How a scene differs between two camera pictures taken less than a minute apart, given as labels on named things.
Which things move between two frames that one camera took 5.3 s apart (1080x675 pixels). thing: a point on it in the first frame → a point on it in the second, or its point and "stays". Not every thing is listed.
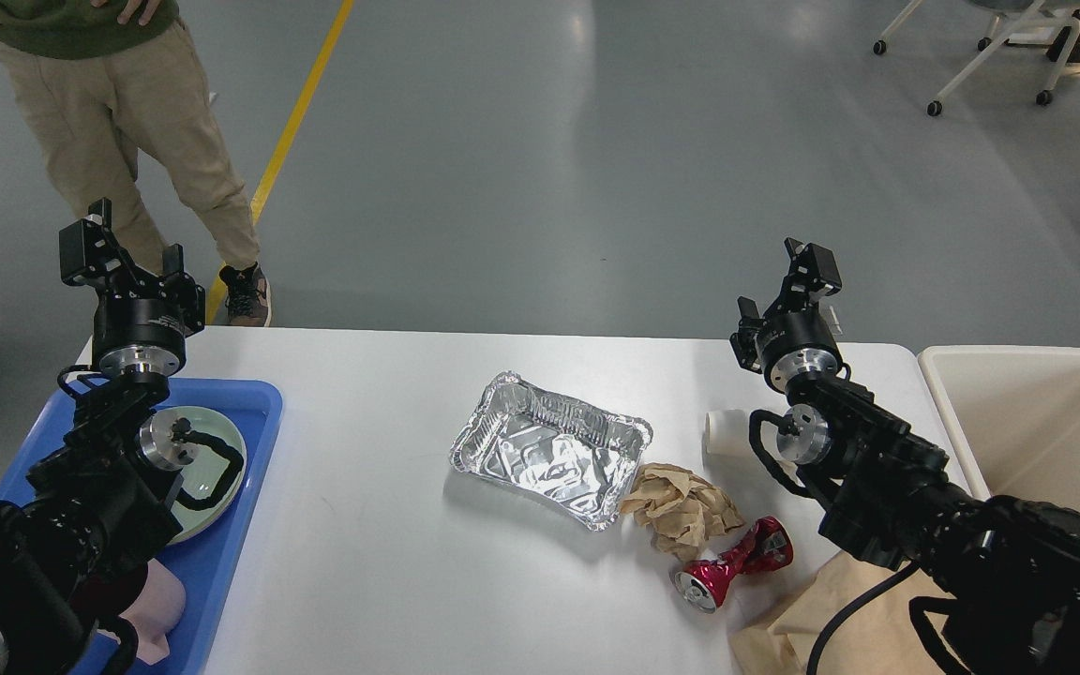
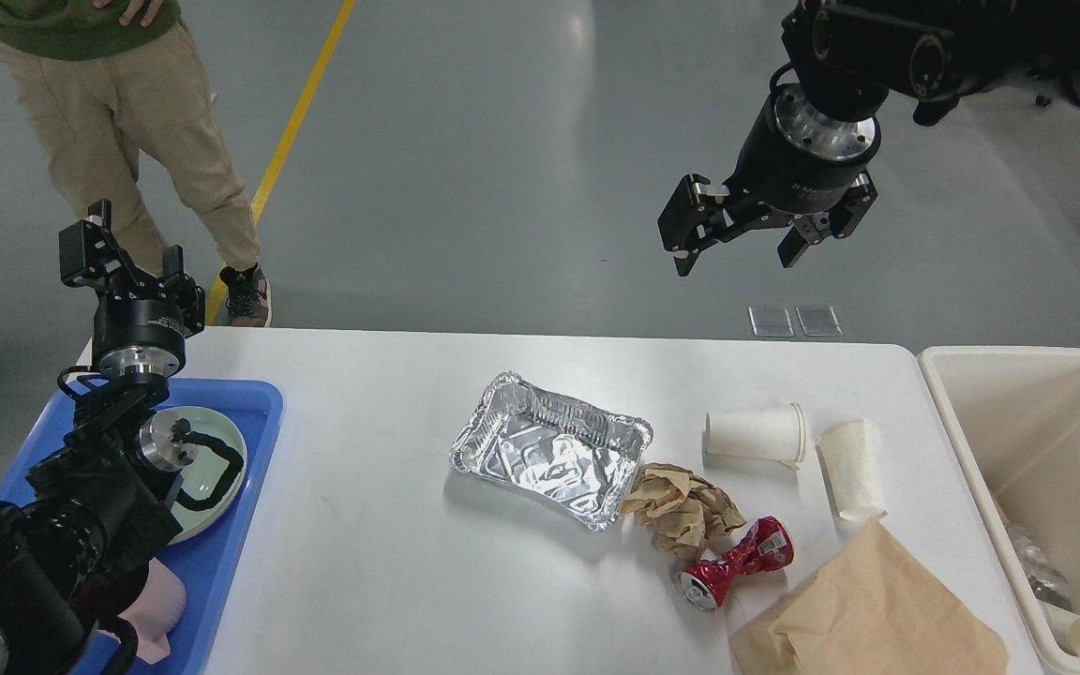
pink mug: [156, 613] stays
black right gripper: [795, 342] → [797, 159]
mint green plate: [212, 478] stays
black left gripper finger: [89, 254] stays
